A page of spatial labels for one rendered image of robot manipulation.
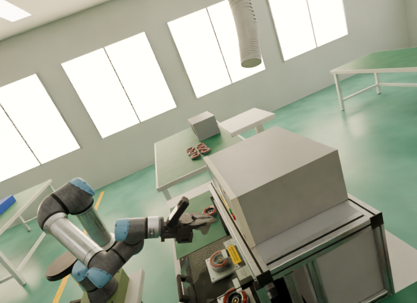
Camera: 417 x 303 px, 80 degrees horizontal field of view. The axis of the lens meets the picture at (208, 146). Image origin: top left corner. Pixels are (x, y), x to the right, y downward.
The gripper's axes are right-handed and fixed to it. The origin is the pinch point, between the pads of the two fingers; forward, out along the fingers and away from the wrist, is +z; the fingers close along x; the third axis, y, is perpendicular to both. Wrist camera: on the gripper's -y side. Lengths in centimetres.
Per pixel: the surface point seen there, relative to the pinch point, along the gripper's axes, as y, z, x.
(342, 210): -10.8, 40.0, 17.3
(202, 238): 44, 8, -50
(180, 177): 46, 5, -155
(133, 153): 114, -64, -468
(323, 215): -8.2, 34.5, 15.5
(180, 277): 20.1, -12.7, 5.7
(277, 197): -14.9, 16.7, 14.1
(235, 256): 10.4, 6.5, 9.2
